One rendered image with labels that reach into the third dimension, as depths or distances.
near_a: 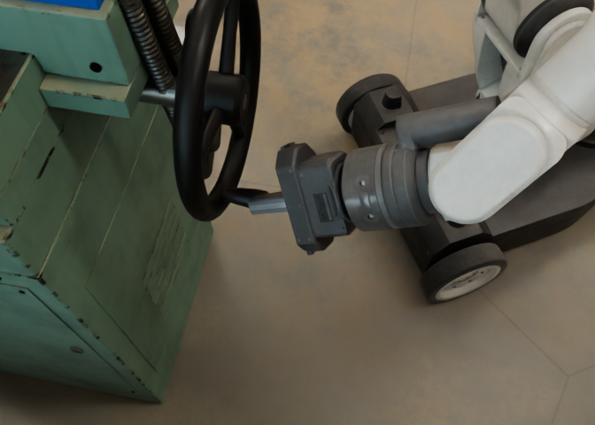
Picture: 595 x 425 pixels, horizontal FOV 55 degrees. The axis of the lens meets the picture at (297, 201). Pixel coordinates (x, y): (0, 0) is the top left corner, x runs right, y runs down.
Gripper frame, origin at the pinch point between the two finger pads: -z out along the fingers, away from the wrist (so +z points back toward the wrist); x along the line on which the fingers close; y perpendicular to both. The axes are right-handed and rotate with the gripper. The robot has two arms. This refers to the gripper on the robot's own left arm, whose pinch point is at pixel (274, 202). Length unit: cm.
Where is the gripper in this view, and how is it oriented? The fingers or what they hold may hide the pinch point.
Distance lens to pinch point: 66.4
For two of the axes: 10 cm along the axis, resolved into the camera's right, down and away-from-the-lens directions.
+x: -2.7, -9.4, -2.3
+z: 8.5, -1.2, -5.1
